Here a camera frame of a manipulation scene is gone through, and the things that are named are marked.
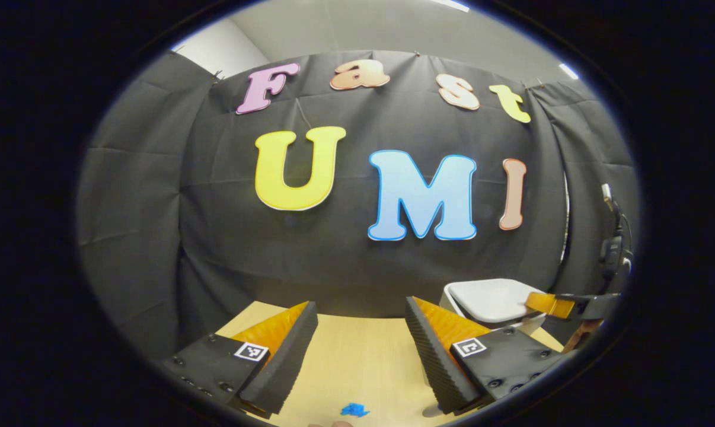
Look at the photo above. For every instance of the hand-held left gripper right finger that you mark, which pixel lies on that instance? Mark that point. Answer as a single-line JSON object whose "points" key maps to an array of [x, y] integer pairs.
{"points": [[434, 362]]}

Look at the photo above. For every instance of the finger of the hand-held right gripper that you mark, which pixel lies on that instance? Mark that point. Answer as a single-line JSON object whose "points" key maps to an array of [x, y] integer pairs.
{"points": [[584, 335], [550, 305]]}

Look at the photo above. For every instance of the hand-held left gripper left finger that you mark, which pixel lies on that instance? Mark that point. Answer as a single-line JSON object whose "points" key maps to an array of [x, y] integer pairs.
{"points": [[286, 362]]}

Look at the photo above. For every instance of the white desktop garbage bin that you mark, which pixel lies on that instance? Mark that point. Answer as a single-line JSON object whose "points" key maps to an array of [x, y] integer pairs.
{"points": [[488, 299]]}

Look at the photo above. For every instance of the blue paper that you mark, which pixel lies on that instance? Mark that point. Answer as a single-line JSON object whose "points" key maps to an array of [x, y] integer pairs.
{"points": [[354, 410]]}

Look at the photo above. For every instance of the wooden desktop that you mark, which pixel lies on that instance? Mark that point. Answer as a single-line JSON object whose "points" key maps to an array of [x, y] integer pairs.
{"points": [[357, 362]]}

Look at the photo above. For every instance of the black backdrop cloth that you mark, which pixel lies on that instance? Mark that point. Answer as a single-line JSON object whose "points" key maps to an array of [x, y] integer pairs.
{"points": [[334, 267]]}

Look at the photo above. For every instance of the ceiling light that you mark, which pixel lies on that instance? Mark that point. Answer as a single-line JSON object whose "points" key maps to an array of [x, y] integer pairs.
{"points": [[452, 5], [568, 71]]}

